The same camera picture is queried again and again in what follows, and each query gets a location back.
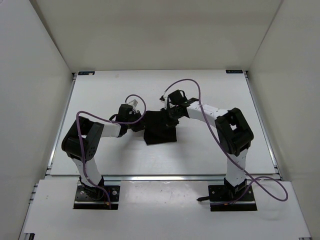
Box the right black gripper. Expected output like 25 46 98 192
160 106 181 132

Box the black skirt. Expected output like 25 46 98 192
143 110 179 146

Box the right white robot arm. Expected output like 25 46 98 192
160 90 254 203

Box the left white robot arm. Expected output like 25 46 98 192
61 99 143 202

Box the left blue corner label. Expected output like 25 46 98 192
77 71 95 76

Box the blue corner label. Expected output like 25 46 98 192
77 71 95 76
225 69 244 74

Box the right blue corner label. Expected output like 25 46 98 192
225 69 244 74

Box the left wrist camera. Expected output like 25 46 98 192
127 99 138 108

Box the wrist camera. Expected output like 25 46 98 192
127 99 138 108
159 95 172 110

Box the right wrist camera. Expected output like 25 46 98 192
159 95 172 110

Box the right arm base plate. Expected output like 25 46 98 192
208 185 258 212

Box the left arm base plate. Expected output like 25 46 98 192
73 184 121 211

